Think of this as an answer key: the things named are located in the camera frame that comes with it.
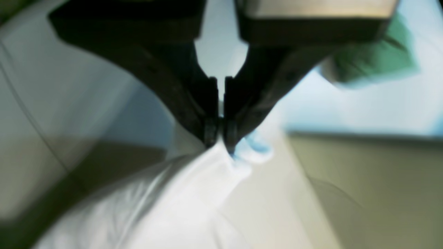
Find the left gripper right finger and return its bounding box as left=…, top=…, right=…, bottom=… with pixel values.
left=224, top=0, right=398, bottom=154

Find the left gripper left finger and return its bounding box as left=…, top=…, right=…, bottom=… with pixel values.
left=48, top=0, right=218, bottom=147

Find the white t-shirt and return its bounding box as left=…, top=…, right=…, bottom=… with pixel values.
left=0, top=0, right=443, bottom=249

